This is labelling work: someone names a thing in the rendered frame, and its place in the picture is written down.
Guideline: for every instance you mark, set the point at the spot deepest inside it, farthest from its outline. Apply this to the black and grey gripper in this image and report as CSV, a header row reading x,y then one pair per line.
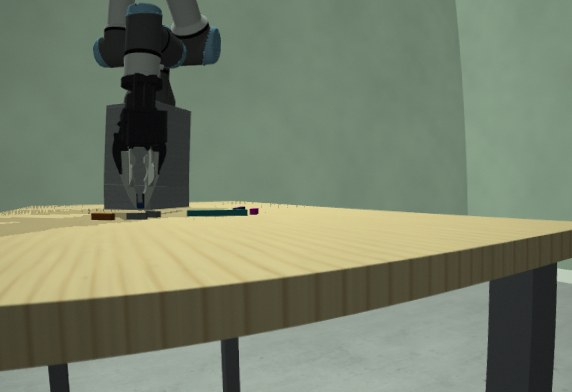
x,y
146,128

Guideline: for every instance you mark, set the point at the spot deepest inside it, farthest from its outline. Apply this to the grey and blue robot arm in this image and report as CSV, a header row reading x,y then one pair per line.
x,y
142,32

